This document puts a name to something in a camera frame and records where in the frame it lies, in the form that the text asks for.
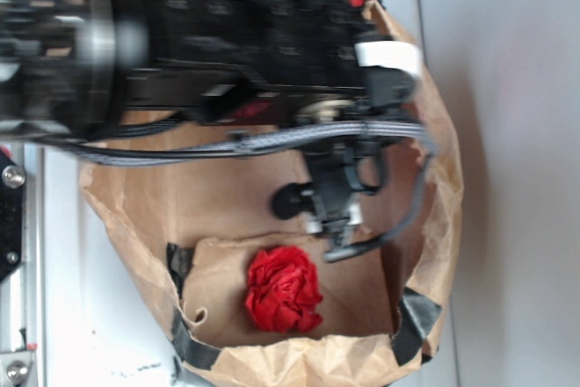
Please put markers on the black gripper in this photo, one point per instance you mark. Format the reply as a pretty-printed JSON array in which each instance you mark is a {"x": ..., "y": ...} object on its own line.
[{"x": 391, "y": 72}]

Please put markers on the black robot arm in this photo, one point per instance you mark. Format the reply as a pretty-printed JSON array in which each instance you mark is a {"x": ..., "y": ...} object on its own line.
[{"x": 151, "y": 82}]

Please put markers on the red crumpled paper ball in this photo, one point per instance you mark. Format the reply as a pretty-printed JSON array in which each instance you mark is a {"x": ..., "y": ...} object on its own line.
[{"x": 283, "y": 291}]

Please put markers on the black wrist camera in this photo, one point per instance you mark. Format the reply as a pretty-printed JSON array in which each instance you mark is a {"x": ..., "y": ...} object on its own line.
[{"x": 327, "y": 200}]

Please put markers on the black metal bracket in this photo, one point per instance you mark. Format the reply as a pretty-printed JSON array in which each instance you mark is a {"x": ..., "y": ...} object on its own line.
[{"x": 13, "y": 180}]

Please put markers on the aluminium frame rail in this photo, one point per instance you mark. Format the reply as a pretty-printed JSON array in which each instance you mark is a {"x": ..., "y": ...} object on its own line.
[{"x": 22, "y": 293}]

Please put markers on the silver corner bracket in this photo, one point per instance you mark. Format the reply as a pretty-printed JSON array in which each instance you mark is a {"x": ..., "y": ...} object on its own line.
[{"x": 19, "y": 369}]

